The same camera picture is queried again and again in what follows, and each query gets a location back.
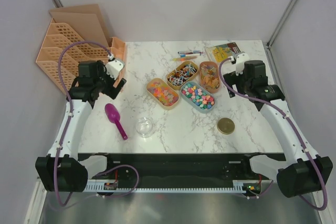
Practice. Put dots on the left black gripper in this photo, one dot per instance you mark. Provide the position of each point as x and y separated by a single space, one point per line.
115 91

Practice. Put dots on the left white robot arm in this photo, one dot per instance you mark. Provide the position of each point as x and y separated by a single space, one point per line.
60 170

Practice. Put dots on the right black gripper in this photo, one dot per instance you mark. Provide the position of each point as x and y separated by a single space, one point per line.
232 78

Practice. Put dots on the gold round jar lid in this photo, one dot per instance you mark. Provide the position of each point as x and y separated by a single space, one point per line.
225 126

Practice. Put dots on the tan tray of star gummies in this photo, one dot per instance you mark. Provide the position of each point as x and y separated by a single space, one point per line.
162 93

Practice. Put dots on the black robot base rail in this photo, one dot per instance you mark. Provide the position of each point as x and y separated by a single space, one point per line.
178 170

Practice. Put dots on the orange pen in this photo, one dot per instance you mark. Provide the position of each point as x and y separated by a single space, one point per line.
187 57

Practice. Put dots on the tan tray of lollipops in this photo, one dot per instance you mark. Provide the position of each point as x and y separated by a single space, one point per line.
185 72

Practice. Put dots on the blue tray of pastel candies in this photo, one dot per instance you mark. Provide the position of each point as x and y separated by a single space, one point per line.
198 97

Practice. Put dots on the magenta plastic scoop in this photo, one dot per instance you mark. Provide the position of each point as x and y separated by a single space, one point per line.
114 117

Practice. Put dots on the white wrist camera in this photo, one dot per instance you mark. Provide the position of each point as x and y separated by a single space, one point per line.
239 62
114 67

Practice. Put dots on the peach plastic file organizer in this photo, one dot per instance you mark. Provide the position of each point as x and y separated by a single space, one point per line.
75 34

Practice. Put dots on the white slotted cable duct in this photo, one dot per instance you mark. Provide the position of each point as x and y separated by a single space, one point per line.
101 186

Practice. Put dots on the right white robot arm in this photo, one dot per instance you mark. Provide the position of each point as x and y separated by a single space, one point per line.
303 170

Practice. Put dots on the yellow picture book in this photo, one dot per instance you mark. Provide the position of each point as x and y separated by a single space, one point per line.
221 52

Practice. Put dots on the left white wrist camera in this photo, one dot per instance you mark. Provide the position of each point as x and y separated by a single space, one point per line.
114 67

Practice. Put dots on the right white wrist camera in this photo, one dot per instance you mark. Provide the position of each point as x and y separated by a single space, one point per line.
239 62

